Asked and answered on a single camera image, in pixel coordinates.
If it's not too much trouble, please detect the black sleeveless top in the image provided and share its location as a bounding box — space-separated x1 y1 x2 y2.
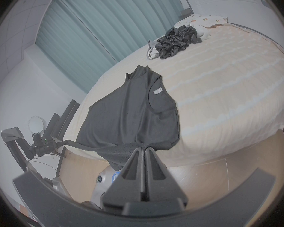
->
63 65 181 172

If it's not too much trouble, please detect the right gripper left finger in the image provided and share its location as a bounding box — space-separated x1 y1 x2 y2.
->
102 148 142 208

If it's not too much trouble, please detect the bed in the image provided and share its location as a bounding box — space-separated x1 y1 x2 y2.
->
62 0 284 168

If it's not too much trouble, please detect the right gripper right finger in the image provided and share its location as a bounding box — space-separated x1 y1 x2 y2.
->
142 148 188 207

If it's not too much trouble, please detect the blue-green curtain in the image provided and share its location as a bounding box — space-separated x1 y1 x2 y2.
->
35 0 116 94
58 0 185 63

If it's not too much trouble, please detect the round white fan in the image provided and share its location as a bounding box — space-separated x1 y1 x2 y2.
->
28 116 44 133

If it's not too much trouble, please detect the grey bedside table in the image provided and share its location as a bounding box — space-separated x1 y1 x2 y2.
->
179 8 192 21

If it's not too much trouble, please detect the white printed pillow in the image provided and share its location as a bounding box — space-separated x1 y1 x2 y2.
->
174 14 228 30

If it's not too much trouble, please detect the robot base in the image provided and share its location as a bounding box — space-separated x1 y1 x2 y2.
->
52 166 123 209

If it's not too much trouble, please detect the dark grey stepped cabinet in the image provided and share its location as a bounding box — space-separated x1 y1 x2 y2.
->
44 99 81 139

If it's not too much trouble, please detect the pile of clothes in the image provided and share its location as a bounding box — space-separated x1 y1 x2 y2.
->
147 25 211 60

